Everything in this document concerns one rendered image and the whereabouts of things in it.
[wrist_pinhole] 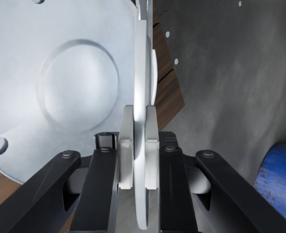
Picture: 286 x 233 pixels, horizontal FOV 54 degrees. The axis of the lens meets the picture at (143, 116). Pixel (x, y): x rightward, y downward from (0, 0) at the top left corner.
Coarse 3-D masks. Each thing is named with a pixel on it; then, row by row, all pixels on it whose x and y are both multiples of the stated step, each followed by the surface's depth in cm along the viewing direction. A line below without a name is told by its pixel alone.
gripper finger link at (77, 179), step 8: (88, 160) 14; (80, 168) 14; (72, 176) 14; (80, 176) 14; (64, 184) 14; (72, 184) 14; (80, 184) 14; (64, 192) 14; (72, 192) 14; (80, 192) 14
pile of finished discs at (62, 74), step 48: (0, 0) 29; (48, 0) 33; (96, 0) 37; (0, 48) 30; (48, 48) 34; (96, 48) 38; (0, 96) 31; (48, 96) 35; (96, 96) 40; (0, 144) 33; (48, 144) 37
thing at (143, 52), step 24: (144, 0) 28; (144, 24) 18; (144, 48) 18; (144, 72) 18; (144, 96) 18; (144, 120) 18; (144, 144) 18; (144, 168) 19; (144, 192) 20; (144, 216) 22
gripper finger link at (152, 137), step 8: (152, 112) 19; (152, 120) 18; (152, 128) 17; (152, 136) 15; (152, 144) 15; (152, 152) 15; (152, 160) 15; (152, 168) 15; (152, 176) 15; (152, 184) 16
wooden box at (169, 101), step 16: (160, 32) 49; (160, 48) 50; (160, 64) 51; (160, 80) 53; (176, 80) 56; (160, 96) 53; (176, 96) 57; (160, 112) 54; (176, 112) 58; (160, 128) 55; (0, 176) 35; (0, 192) 36
